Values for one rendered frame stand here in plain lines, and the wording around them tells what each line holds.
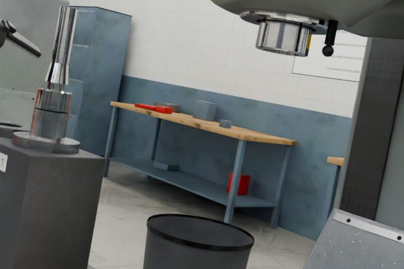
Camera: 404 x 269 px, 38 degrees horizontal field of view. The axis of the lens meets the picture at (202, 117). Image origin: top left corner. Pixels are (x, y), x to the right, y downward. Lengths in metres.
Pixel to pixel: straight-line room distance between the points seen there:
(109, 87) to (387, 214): 7.17
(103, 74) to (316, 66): 3.16
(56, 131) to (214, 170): 5.84
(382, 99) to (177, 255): 1.62
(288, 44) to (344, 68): 5.13
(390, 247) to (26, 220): 0.49
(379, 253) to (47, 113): 0.49
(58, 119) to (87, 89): 6.96
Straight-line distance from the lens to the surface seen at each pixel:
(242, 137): 5.21
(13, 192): 0.77
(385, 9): 0.61
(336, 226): 0.91
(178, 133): 7.12
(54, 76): 0.80
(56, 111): 0.80
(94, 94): 7.82
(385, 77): 0.90
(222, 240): 2.79
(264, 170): 6.10
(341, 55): 5.68
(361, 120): 0.91
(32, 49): 0.81
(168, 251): 2.41
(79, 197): 0.80
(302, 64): 5.93
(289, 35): 0.51
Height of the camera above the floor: 1.24
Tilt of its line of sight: 3 degrees down
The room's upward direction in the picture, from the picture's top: 10 degrees clockwise
